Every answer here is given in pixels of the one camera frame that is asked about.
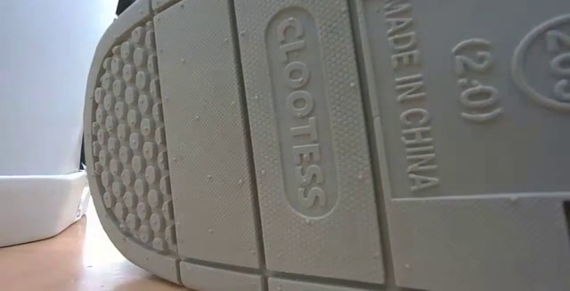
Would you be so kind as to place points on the grey rubber slide sandal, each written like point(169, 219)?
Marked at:
point(311, 148)

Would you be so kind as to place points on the white hexagonal plant pot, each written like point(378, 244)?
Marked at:
point(35, 206)

